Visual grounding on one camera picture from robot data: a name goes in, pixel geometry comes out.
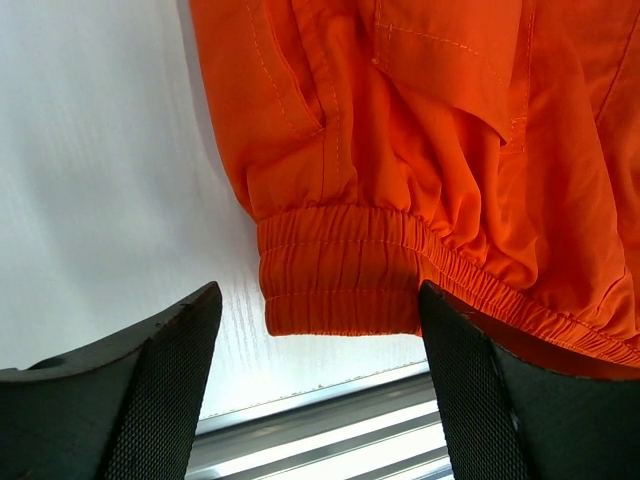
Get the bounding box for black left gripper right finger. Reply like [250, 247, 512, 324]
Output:
[418, 282, 639, 479]

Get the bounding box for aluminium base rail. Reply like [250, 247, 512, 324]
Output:
[186, 362, 453, 479]

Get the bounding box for orange shorts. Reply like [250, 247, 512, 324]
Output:
[190, 1, 639, 378]

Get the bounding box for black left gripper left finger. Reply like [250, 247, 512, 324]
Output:
[1, 282, 222, 479]

